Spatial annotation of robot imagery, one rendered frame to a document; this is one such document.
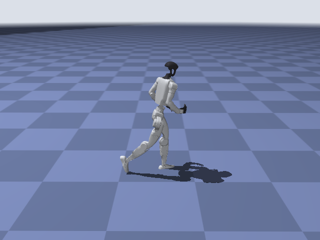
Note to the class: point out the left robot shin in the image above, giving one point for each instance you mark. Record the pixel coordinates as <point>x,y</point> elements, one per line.
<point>164,153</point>

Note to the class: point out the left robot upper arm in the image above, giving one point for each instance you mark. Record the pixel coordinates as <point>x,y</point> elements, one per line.
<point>154,88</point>

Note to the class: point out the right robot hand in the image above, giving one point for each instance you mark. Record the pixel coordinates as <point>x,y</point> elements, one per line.
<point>184,109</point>

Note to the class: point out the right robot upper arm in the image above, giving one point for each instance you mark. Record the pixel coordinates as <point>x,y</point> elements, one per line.
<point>172,89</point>

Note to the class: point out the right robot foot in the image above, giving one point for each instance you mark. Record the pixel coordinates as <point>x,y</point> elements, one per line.
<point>124,164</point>

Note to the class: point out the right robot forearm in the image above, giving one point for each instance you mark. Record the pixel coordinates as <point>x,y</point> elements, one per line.
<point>175,109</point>

